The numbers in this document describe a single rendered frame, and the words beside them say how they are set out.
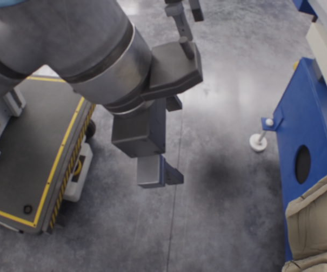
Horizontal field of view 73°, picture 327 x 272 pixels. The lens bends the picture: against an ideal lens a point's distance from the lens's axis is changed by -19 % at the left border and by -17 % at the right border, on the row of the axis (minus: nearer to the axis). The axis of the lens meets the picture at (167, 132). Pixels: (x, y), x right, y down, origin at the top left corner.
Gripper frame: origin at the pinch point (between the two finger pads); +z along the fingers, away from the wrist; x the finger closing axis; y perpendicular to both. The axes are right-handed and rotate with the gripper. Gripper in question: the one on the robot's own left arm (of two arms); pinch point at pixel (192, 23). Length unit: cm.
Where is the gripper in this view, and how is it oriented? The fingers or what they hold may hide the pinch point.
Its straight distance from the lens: 67.9
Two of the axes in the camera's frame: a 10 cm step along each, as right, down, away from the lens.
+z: 3.1, 7.0, 6.4
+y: 9.0, 0.0, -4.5
